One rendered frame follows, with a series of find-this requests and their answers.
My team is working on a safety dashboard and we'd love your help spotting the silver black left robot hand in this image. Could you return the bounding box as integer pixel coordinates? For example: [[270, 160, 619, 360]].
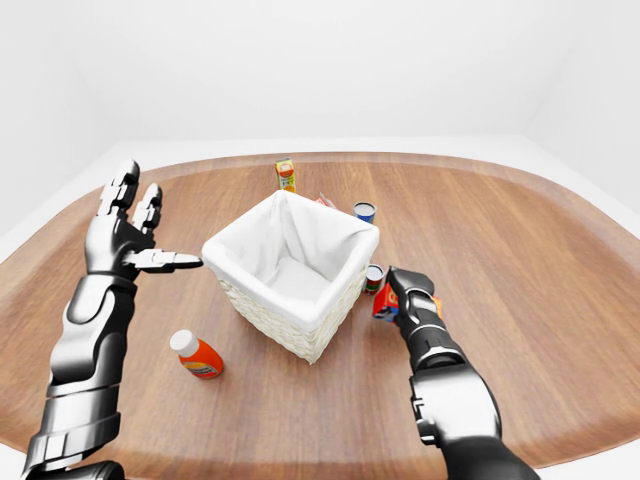
[[84, 158, 204, 282]]

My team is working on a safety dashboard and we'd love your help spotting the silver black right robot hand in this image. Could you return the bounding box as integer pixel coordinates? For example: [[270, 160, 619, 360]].
[[387, 266, 446, 331]]

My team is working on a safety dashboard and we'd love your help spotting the red blue printed box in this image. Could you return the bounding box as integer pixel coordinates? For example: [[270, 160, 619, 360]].
[[371, 282, 446, 324]]

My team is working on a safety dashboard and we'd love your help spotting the white wicker basket cloth liner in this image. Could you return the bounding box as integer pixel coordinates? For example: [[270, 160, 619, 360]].
[[201, 188, 381, 365]]

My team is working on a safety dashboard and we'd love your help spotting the red green small tin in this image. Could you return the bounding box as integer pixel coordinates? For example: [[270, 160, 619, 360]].
[[363, 263, 385, 296]]

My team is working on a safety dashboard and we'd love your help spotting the blue tin silver lid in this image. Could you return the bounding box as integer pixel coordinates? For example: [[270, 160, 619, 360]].
[[352, 201, 378, 225]]

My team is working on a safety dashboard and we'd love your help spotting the orange bottle white cap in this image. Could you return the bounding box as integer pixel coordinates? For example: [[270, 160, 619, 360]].
[[169, 329, 225, 380]]

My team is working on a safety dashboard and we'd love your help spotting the orange juice carton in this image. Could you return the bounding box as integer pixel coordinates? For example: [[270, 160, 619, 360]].
[[274, 157, 297, 194]]

